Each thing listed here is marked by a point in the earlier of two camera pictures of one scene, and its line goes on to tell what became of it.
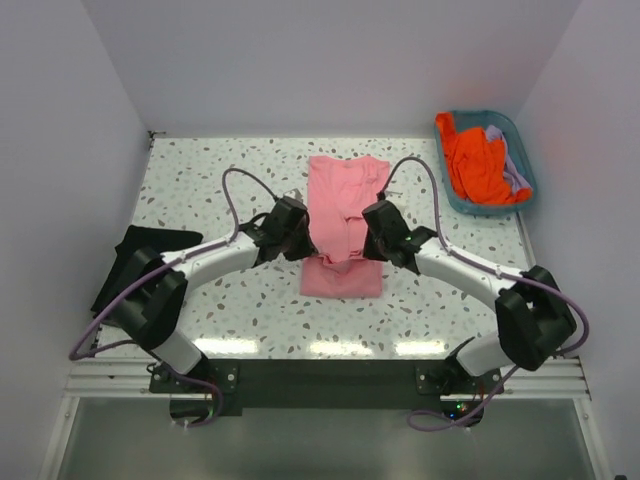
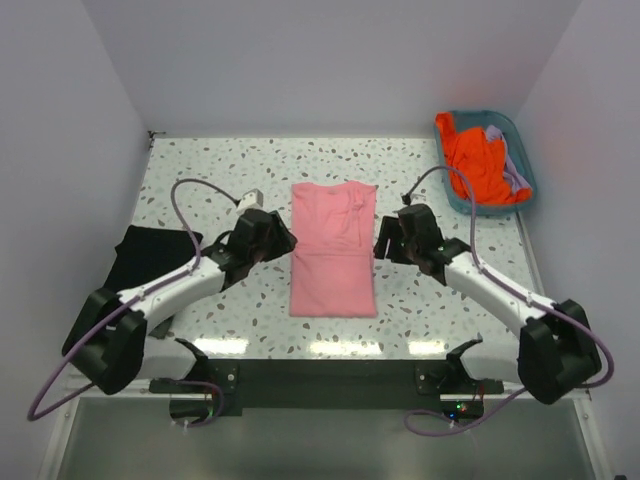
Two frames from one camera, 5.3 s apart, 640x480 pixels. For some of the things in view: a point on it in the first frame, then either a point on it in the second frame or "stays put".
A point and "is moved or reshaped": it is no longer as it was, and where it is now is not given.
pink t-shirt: (341, 189) is moved or reshaped
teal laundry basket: (518, 153) stays put
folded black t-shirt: (138, 237) stays put
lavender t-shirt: (511, 171) stays put
